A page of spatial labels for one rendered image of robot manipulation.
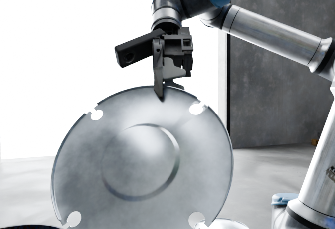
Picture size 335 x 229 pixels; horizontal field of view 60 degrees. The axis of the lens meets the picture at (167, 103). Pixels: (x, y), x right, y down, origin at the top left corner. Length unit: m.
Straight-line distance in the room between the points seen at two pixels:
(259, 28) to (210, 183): 0.49
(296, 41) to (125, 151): 0.53
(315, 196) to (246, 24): 0.44
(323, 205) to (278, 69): 5.55
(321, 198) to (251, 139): 5.10
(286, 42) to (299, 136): 5.84
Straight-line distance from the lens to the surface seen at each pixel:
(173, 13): 0.68
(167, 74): 0.53
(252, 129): 5.77
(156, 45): 0.56
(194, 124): 0.48
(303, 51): 0.81
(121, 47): 0.60
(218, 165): 0.45
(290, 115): 6.39
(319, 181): 0.70
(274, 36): 0.81
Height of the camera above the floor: 0.94
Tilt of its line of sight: 1 degrees down
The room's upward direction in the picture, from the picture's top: straight up
